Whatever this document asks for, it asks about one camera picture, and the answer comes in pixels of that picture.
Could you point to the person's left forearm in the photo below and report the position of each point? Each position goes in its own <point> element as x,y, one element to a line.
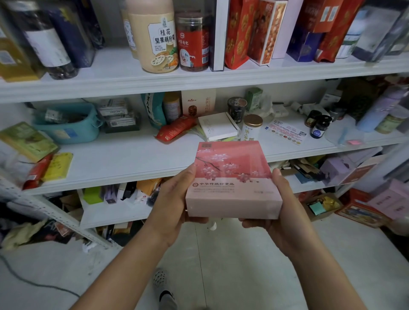
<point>121,274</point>

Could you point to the yellow bottle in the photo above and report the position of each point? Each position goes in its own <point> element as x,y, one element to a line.
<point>171,107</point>

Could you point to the black box white edge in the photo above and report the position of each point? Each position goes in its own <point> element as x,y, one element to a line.
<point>219,35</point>

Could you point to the red snack packet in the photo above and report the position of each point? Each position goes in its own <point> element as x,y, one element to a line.
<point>37,172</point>

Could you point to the small green pack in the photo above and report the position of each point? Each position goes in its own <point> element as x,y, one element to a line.
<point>254,97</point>

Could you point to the yellow box white label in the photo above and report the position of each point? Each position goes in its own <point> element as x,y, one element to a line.
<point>16,61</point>

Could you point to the lavender bottle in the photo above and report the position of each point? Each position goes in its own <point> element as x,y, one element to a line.
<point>380,108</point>

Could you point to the green snack packet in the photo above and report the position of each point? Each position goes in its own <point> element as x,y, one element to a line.
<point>27,140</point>

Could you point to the colourful flat box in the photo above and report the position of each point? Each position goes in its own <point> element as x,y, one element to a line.
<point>363,211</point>

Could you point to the red box white edge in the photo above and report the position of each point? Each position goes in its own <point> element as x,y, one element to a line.
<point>267,32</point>

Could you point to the person's white shoe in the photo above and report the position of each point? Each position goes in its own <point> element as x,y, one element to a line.
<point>161,284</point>

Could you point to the pink blossom box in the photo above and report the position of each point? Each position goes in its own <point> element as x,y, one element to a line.
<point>233,185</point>

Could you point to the dark blue moon box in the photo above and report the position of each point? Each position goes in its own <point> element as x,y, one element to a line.
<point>73,32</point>

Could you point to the person's right forearm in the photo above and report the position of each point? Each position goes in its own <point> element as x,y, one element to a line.
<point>326,278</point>

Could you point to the red pouch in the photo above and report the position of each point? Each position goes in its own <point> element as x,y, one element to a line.
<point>176,129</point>

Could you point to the dark glass jar silver lid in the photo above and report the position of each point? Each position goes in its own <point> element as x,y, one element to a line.
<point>45,41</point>

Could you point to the teal plastic basket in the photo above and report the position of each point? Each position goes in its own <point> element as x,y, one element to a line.
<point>67,124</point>

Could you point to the brown carton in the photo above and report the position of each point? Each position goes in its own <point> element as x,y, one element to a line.
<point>323,206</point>

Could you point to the yellow tag packet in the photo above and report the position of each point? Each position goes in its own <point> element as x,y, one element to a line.
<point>57,166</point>

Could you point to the pink carton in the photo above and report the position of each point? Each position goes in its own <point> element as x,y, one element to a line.
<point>391,199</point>

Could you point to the person's right hand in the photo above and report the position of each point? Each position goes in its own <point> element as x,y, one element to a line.
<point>291,223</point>

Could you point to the small black grey boxes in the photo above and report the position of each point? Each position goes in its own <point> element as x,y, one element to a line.
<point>118,116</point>

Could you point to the teal pouch bag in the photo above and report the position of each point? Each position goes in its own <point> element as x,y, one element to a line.
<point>153,108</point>

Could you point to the person's left hand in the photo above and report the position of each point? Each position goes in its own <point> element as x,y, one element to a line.
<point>169,214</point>

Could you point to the dark jar with lid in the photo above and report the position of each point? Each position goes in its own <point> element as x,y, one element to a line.
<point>237,108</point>

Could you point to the white flat box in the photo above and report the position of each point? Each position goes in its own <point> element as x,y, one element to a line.
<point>218,125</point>

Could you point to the white box brown print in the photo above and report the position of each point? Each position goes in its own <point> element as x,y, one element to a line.
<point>199,101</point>

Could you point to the red canister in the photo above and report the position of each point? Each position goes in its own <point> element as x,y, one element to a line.
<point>193,41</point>

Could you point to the white metal shelving unit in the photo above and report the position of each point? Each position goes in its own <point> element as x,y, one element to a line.
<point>115,80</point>

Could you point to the beige cylinder canister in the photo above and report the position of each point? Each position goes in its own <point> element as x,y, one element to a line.
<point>156,38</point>

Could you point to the small dark bottle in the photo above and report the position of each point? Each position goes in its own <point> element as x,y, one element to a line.
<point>313,118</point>
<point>321,126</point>

